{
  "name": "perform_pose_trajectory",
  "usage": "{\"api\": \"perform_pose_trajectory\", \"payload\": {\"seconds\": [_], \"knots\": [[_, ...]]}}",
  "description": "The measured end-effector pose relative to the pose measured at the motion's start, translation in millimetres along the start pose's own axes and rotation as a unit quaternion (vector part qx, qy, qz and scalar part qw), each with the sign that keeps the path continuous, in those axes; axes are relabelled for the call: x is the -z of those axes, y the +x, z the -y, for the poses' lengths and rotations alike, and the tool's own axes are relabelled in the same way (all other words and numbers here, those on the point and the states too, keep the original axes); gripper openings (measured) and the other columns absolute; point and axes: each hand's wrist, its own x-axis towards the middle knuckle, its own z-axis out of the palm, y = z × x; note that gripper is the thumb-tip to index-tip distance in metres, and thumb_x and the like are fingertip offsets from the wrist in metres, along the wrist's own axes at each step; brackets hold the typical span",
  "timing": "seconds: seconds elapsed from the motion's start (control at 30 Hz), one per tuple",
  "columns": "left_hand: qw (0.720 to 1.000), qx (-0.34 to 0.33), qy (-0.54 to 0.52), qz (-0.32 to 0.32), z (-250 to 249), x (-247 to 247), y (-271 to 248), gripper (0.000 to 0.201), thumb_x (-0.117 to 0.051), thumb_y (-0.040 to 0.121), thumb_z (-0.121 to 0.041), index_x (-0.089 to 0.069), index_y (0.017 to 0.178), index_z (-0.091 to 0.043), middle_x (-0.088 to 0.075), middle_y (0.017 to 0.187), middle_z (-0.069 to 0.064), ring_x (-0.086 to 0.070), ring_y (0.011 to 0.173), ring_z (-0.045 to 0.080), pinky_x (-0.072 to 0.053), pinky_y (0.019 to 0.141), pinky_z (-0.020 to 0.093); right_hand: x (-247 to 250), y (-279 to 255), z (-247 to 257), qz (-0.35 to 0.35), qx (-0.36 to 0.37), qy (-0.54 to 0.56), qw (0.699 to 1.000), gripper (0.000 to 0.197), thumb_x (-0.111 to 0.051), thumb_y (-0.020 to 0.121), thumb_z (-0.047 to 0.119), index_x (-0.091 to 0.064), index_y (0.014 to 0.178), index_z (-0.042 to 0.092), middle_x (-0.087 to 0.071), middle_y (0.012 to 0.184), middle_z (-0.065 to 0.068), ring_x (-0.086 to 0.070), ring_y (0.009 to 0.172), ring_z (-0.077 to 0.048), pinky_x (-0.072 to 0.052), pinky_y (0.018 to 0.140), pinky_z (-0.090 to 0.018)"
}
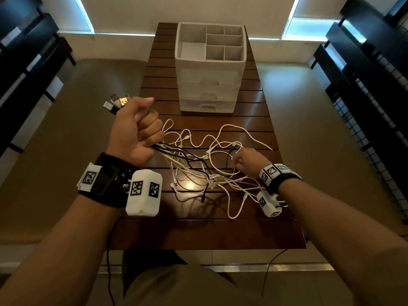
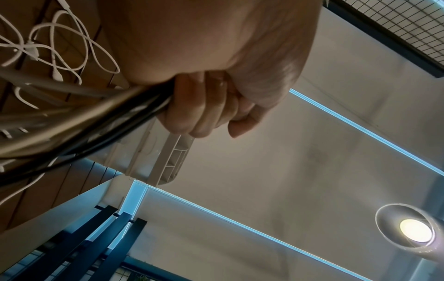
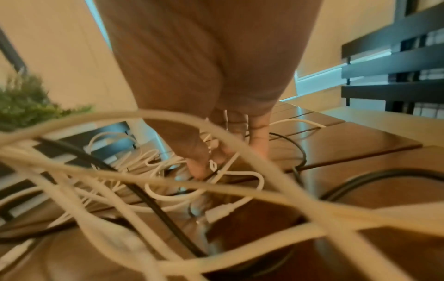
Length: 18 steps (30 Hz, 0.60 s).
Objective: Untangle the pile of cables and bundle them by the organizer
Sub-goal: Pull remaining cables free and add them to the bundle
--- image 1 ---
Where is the person's left hand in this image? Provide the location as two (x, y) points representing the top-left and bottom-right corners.
(107, 97), (165, 168)

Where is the person's right hand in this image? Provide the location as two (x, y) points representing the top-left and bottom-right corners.
(231, 147), (272, 179)

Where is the white drawer organizer box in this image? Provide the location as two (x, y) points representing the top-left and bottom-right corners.
(174, 22), (248, 113)

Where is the person's right forearm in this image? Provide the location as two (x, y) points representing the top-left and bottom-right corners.
(279, 178), (408, 306)

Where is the person's left forearm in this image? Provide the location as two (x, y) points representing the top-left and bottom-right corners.
(0, 195), (125, 306)

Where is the person's dark trouser leg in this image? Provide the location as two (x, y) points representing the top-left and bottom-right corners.
(122, 250), (187, 297)

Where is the black right wristband with markers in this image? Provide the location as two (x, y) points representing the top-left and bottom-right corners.
(258, 163), (303, 196)

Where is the black wristband with markers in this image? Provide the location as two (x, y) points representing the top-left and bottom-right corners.
(258, 163), (303, 196)
(76, 153), (139, 208)

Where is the black left wristband with markers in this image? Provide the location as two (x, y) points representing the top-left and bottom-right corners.
(76, 153), (139, 208)

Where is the wooden slatted table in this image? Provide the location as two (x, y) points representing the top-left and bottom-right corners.
(110, 22), (306, 251)

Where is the beige roller blind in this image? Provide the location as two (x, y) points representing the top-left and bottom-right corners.
(38, 0), (95, 32)
(75, 0), (300, 40)

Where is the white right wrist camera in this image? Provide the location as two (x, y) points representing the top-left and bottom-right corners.
(256, 189), (283, 218)

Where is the wire mesh panel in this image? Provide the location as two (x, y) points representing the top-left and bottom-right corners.
(333, 54), (408, 220)

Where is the thin black camera wire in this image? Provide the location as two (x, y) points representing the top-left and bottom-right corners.
(106, 216), (125, 306)
(261, 248), (287, 298)

